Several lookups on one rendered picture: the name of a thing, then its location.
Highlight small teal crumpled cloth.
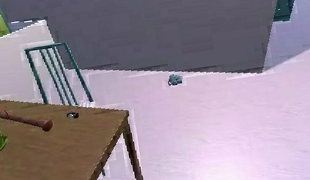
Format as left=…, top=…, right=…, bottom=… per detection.
left=166, top=72, right=184, bottom=87

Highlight green metal chair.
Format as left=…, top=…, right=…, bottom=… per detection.
left=24, top=38, right=107, bottom=180

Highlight brown wooden table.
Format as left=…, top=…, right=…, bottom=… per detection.
left=0, top=79, right=144, bottom=180

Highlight red-brown baseball bat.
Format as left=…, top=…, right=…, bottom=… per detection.
left=0, top=93, right=55, bottom=139

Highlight small black ring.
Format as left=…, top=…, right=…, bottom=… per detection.
left=65, top=111, right=80, bottom=120

